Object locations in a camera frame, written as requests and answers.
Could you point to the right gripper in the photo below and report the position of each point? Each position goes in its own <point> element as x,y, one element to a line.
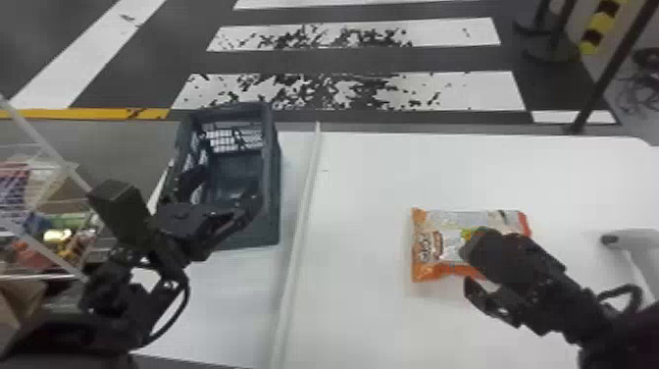
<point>551,304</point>

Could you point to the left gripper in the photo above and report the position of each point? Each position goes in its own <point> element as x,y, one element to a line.
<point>180,232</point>

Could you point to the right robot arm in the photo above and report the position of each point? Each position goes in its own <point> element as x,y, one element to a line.
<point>618,335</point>

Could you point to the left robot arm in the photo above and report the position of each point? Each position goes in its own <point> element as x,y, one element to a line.
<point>110,304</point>

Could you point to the dark grey crate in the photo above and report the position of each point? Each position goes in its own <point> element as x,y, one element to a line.
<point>231,170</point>

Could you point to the orange snack packet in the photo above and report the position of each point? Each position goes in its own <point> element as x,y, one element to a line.
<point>437,242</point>

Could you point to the hand scanner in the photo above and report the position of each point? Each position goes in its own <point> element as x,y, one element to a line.
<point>638,247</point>

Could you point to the cardboard box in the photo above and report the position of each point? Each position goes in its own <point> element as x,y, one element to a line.
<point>20,296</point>

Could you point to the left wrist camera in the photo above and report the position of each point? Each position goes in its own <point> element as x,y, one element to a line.
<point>119,208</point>

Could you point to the yellow black striped post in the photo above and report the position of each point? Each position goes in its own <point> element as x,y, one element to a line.
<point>600,23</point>

